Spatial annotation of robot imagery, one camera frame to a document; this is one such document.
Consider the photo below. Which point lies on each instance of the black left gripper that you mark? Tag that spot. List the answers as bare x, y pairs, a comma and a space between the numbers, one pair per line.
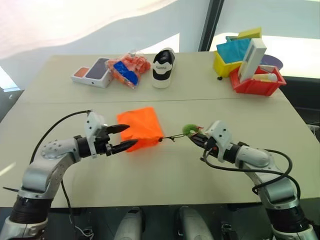
102, 142

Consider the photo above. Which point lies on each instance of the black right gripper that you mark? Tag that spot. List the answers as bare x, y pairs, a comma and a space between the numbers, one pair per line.
211, 147

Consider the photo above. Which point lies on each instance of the green fuzzy pom charm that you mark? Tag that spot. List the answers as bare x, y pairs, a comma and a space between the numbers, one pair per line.
188, 128

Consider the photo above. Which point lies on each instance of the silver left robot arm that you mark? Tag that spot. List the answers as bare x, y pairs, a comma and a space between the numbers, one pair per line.
47, 162

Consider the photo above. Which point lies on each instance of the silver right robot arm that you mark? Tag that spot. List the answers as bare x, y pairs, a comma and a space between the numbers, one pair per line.
260, 157

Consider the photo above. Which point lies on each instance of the orange fabric pouch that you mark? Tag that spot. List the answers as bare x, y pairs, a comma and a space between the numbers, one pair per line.
141, 127

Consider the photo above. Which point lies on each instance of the white tube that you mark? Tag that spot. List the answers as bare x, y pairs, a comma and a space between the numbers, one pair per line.
267, 77

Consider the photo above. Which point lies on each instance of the teal fabric pouch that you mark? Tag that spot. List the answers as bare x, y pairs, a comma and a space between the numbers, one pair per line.
232, 51

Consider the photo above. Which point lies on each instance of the small black clip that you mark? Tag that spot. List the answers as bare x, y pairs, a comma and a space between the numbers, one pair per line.
219, 78

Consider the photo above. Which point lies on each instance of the orange snack bag blue label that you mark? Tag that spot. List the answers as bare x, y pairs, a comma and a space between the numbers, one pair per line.
128, 68

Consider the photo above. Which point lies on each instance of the white box purple phone print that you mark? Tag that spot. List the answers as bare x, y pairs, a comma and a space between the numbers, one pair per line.
98, 71

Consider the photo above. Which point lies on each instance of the white box orange phone print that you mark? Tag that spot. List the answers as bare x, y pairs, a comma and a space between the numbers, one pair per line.
79, 74

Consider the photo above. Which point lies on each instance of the red plastic bin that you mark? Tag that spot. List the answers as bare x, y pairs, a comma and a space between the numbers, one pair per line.
255, 86

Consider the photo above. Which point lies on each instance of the yellow plastic bin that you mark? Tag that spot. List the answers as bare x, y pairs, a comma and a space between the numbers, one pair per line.
221, 65

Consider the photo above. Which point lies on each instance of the black and white sneaker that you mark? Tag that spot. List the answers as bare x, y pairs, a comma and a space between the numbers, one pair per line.
162, 68

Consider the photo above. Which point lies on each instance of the tall white box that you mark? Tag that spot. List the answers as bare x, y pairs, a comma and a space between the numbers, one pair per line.
252, 58

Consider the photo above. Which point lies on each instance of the purple round plate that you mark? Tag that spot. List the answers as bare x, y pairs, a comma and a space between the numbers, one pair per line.
273, 61

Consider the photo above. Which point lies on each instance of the black chair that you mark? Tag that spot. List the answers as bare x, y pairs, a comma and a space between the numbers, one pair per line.
303, 92

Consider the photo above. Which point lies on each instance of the yellow box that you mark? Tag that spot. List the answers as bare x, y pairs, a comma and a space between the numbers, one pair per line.
251, 33

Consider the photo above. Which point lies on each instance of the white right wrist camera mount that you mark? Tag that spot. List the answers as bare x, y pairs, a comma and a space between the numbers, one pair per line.
221, 135

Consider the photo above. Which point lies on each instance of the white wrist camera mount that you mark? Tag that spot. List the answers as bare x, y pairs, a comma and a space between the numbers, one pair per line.
92, 122
221, 135

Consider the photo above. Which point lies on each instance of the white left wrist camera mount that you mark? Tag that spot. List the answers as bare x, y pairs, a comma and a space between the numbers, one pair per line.
92, 122

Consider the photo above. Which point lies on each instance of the dark window post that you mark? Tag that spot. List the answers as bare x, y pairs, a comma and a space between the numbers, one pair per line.
208, 25

